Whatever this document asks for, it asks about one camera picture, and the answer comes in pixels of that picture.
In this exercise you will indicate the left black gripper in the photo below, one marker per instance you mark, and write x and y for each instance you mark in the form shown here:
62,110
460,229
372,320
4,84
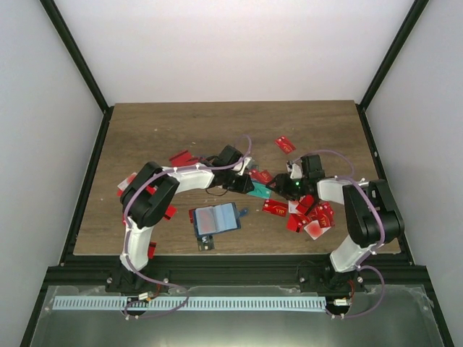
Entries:
244,186

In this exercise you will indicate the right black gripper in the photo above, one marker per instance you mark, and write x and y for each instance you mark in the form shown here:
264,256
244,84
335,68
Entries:
282,185

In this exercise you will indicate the teal VIP card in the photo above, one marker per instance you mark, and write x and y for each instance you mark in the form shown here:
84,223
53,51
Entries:
260,191

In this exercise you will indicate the navy blue card holder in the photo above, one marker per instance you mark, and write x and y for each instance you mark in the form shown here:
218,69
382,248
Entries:
227,218

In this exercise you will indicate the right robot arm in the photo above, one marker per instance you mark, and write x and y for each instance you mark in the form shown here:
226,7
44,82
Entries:
372,216

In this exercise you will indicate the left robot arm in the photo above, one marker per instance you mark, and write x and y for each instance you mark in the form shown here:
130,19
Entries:
147,198

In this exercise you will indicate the white red swirl card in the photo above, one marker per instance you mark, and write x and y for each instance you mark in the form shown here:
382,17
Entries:
296,207

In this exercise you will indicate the white red dot card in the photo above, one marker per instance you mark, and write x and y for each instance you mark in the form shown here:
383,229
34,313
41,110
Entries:
124,184
315,230

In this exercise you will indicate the red striped card top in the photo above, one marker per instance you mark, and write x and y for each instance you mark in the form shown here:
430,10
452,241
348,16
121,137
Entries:
181,159

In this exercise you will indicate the white red dot card left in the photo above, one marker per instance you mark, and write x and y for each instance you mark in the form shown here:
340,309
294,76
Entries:
124,184

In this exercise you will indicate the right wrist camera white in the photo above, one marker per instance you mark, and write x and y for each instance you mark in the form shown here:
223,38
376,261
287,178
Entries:
294,170

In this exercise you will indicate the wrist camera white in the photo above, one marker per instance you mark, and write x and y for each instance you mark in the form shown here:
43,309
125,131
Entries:
294,170
244,165

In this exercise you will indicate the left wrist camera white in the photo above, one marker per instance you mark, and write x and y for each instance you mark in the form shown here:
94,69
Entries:
244,165

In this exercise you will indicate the white slotted cable duct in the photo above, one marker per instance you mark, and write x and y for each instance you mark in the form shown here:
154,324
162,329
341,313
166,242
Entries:
195,303

